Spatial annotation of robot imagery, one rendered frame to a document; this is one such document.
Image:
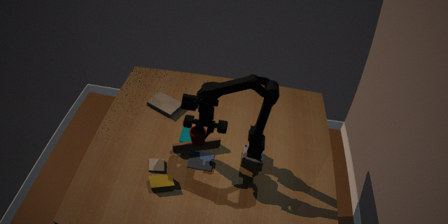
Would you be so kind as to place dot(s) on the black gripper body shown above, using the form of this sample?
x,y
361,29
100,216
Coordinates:
x,y
205,120

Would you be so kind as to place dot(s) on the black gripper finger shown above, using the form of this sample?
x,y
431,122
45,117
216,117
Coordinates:
x,y
201,131
208,131

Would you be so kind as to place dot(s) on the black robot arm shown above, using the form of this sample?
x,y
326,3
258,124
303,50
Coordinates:
x,y
207,96

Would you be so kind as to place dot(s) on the red cup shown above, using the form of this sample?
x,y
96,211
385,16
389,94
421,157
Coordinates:
x,y
196,138

